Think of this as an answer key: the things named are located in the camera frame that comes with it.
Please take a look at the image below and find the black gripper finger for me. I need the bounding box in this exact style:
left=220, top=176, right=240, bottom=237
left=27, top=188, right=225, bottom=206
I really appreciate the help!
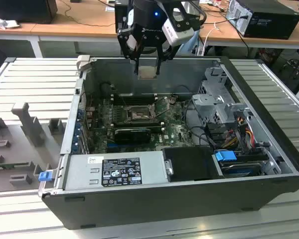
left=154, top=33, right=177, bottom=76
left=117, top=26, right=144, bottom=75

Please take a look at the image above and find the silver square CPU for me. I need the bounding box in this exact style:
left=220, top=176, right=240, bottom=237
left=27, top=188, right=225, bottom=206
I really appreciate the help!
left=137, top=58, right=157, bottom=80

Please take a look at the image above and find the metal socket cover frame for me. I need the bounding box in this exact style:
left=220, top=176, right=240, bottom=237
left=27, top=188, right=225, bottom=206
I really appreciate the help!
left=151, top=96, right=170, bottom=119

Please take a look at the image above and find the thin metal locking lever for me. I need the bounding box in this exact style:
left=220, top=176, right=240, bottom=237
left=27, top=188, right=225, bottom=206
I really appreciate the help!
left=154, top=106, right=171, bottom=119
left=119, top=93, right=130, bottom=112

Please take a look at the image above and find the black RAM slot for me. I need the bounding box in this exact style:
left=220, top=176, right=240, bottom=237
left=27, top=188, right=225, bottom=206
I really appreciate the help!
left=113, top=99, right=156, bottom=105
left=112, top=119, right=161, bottom=124
left=112, top=122, right=162, bottom=128
left=113, top=93, right=156, bottom=100

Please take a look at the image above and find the CPU socket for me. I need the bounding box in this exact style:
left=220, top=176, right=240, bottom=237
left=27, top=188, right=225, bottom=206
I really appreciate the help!
left=126, top=104, right=156, bottom=121

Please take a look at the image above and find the small black computer tower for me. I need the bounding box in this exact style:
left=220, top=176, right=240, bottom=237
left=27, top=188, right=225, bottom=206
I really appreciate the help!
left=114, top=2, right=135, bottom=34

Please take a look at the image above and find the grey case release latch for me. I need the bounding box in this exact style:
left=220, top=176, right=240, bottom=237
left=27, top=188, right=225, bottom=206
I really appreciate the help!
left=76, top=55, right=91, bottom=73

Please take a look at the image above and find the wooden desk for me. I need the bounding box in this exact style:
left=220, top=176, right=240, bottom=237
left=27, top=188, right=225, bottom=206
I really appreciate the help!
left=0, top=0, right=299, bottom=59

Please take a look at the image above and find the silver metal drive cage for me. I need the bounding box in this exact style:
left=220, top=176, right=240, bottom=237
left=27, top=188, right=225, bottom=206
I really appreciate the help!
left=191, top=66, right=254, bottom=130

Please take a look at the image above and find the green motherboard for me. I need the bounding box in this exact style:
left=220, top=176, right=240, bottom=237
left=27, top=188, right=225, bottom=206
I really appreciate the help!
left=86, top=96, right=197, bottom=154

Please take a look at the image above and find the black graphics card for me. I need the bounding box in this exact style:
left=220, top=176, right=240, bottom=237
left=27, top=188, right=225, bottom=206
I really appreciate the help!
left=114, top=128, right=151, bottom=145

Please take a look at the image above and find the black drive connector block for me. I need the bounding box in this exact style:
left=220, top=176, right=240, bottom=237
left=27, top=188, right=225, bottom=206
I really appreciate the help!
left=205, top=123, right=230, bottom=142

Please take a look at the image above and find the large black box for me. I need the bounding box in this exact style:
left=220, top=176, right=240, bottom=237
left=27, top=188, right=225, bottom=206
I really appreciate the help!
left=0, top=0, right=58, bottom=24

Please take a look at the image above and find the black plastic air shroud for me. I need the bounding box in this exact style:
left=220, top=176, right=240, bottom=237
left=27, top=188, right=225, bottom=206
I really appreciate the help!
left=161, top=146, right=225, bottom=183

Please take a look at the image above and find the black desktop computer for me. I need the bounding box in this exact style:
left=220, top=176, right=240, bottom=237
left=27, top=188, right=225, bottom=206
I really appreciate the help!
left=225, top=0, right=299, bottom=40

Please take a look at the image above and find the crumpled white paper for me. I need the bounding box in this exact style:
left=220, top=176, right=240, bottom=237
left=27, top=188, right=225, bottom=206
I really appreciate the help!
left=0, top=13, right=21, bottom=30

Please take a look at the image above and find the blue disk carrier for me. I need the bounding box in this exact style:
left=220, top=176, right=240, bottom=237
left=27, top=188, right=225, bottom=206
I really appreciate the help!
left=214, top=149, right=237, bottom=170

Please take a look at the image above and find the small white sticker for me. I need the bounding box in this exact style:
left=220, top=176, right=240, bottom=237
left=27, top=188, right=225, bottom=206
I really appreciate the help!
left=87, top=156, right=105, bottom=164

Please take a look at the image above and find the black power supply label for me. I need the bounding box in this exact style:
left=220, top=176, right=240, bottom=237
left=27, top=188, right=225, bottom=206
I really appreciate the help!
left=101, top=157, right=142, bottom=187

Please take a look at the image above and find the hard disk drive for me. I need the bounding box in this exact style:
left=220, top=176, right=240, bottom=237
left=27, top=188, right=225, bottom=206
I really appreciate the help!
left=219, top=159, right=262, bottom=178

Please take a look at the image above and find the silver power supply unit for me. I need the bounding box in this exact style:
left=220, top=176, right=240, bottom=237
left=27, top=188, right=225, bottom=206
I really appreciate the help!
left=63, top=151, right=169, bottom=192

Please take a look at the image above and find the grey parts rack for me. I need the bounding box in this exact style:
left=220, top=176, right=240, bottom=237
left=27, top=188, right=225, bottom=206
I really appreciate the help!
left=0, top=102, right=68, bottom=194

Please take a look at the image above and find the black open PC case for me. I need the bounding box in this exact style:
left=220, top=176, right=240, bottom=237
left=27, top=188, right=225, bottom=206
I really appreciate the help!
left=37, top=55, right=299, bottom=231

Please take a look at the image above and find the blue case latch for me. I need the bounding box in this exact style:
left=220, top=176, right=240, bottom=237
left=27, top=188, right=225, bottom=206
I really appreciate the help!
left=39, top=171, right=52, bottom=182

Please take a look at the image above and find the green RAM stick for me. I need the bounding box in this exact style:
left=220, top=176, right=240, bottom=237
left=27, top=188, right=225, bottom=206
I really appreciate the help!
left=0, top=162, right=32, bottom=171

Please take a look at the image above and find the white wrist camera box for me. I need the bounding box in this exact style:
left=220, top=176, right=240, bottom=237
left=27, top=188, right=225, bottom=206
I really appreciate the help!
left=162, top=7, right=200, bottom=47

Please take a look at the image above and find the white cable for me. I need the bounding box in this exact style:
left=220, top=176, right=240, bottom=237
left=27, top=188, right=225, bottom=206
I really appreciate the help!
left=196, top=21, right=221, bottom=56

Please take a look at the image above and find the black cable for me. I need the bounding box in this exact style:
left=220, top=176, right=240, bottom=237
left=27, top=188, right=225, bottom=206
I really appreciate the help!
left=183, top=98, right=216, bottom=147

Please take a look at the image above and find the silver shroud bracket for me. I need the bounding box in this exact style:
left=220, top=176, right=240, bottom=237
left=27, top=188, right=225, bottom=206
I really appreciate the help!
left=164, top=159, right=174, bottom=176

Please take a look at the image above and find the yellow red wire bundle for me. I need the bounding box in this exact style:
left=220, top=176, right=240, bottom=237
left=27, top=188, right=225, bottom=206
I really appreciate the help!
left=221, top=124, right=256, bottom=150

